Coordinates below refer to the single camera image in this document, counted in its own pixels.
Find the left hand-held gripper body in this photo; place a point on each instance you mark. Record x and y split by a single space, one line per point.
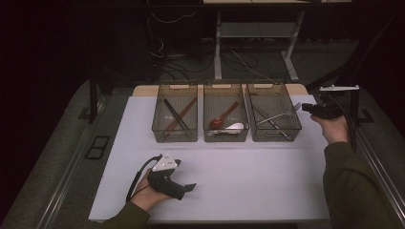
165 186

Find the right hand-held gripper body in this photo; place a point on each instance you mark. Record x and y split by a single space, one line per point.
331 109

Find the steel fork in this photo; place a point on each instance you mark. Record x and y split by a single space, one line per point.
277 116

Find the smoky clear plastic bin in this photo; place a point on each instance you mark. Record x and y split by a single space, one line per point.
160 117
273 95
213 101

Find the steel table knife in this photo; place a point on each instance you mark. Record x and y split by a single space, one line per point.
270 122

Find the black chopstick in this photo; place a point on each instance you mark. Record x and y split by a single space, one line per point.
174 108
169 107

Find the brown wooden spoon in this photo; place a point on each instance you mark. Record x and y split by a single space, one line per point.
216 122

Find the brown wooden chopstick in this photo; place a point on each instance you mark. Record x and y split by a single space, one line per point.
193 102
189 106

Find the white ceramic spoon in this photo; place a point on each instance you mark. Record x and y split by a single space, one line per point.
235 126

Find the person's right hand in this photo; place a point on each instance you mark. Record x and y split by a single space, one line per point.
336 132

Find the person's left hand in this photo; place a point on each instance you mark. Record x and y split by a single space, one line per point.
144 198

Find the black metal stand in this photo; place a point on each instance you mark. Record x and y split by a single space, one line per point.
93 95
358 108

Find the white table mat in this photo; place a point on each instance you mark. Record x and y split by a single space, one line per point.
238 191

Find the black angled stand leg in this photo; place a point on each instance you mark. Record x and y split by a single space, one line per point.
359 63

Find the grey metal floor rail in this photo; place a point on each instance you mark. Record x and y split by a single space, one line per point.
69 178
375 159

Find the white metal frame desk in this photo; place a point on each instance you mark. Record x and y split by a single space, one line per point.
217 47

